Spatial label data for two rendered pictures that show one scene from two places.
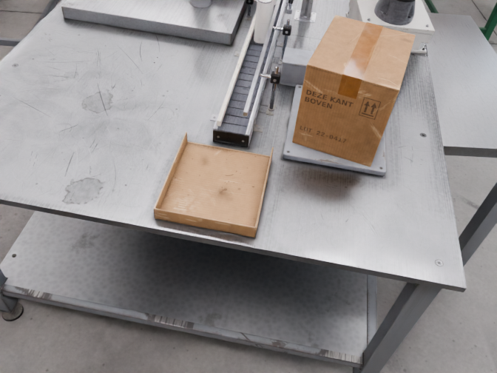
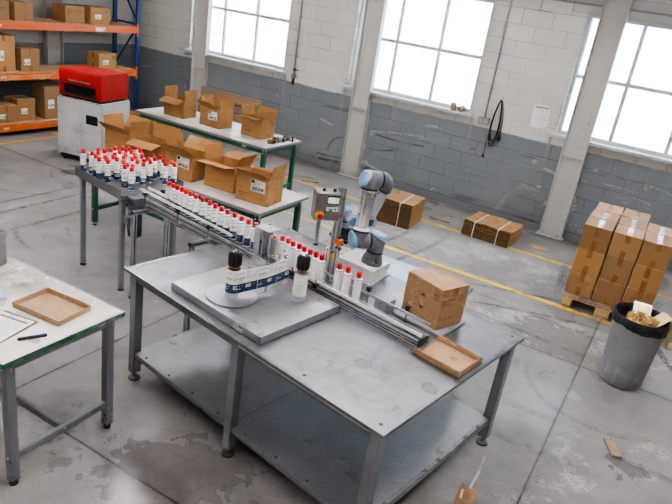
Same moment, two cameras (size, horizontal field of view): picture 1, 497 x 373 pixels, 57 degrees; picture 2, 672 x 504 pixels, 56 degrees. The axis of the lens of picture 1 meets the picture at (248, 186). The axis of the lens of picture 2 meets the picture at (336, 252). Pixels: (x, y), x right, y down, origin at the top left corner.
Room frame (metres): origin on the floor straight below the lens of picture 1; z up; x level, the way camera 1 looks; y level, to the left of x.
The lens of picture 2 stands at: (-0.20, 3.14, 2.64)
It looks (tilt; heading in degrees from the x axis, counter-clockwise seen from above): 22 degrees down; 302
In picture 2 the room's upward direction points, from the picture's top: 9 degrees clockwise
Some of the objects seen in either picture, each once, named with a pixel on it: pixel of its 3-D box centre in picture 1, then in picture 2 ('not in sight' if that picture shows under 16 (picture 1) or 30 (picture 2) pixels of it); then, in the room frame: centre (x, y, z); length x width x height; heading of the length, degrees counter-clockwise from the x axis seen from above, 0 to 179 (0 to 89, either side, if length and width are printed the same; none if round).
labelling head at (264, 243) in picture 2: not in sight; (266, 245); (2.28, 0.04, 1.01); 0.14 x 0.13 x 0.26; 174
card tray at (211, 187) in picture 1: (217, 180); (447, 355); (0.85, 0.08, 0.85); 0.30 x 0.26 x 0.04; 174
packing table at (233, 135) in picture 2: not in sight; (214, 153); (5.77, -3.01, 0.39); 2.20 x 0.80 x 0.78; 5
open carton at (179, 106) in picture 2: not in sight; (180, 101); (6.38, -2.91, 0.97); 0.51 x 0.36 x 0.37; 98
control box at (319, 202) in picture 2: not in sight; (326, 204); (1.94, -0.11, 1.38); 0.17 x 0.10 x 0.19; 49
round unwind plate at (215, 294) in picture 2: not in sight; (231, 295); (2.08, 0.57, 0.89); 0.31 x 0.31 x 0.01
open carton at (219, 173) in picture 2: not in sight; (229, 168); (3.81, -1.19, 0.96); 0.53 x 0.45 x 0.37; 96
